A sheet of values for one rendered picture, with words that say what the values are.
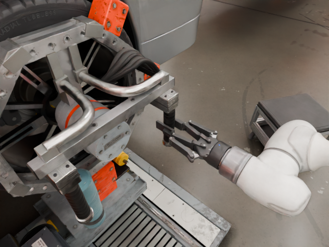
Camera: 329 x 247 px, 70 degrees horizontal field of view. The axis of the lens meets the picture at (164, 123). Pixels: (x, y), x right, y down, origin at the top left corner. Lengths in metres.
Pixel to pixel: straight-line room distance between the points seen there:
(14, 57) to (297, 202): 0.69
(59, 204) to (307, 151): 1.13
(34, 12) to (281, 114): 1.44
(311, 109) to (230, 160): 1.26
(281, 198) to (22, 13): 0.73
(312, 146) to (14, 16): 0.77
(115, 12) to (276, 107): 1.29
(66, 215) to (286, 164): 1.03
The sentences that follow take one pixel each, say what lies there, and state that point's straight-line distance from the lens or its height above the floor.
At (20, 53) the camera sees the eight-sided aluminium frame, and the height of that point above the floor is 1.11.
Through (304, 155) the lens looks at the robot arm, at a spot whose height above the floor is 0.88.
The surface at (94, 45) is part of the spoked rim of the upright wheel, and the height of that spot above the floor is 1.00.
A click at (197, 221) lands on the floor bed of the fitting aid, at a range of 1.40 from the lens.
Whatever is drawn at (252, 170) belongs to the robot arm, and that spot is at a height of 0.87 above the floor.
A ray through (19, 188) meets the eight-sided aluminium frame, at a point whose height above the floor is 0.76.
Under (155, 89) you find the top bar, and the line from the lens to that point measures 0.63.
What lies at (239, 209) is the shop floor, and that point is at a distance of 1.57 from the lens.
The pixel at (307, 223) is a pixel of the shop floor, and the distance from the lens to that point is 1.68.
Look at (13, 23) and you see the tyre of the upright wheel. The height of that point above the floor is 1.14.
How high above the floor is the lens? 1.35
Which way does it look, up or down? 44 degrees down
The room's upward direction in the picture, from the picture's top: straight up
